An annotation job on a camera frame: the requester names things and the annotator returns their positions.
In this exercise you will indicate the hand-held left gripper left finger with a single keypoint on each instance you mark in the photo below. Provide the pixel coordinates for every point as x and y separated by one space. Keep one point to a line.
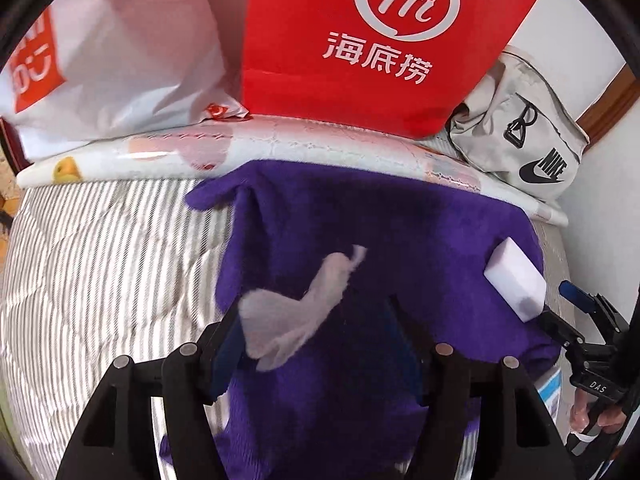
227 357

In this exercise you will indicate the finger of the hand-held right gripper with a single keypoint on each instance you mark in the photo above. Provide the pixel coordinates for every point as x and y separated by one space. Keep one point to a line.
560 330
575 291

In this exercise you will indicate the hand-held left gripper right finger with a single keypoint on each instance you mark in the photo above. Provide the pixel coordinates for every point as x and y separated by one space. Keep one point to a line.
407 360

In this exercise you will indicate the white sponge block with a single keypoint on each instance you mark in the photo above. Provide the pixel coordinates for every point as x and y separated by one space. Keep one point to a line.
517 280

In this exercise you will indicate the white tissue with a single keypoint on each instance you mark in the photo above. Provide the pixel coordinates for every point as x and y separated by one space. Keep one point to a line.
280 320

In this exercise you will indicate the person's right hand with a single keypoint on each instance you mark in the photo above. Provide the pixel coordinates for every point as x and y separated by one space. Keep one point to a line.
580 412

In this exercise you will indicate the blue and white packet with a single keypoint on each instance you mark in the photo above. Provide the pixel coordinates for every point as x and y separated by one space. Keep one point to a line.
550 395

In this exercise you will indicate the purple towel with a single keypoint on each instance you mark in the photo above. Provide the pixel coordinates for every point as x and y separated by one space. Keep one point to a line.
350 210

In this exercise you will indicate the grey sling bag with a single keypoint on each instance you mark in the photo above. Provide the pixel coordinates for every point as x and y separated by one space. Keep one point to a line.
500 105

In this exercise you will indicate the dark red furniture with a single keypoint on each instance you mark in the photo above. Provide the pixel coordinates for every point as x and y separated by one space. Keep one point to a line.
10 145

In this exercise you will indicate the white plastic shopping bag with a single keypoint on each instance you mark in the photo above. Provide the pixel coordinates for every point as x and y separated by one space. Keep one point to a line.
140 50

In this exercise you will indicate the red paper bag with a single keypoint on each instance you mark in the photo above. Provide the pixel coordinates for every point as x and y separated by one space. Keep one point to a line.
300 10

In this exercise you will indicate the brown wooden bed frame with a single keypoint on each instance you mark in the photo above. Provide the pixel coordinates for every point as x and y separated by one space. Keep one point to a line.
612 100

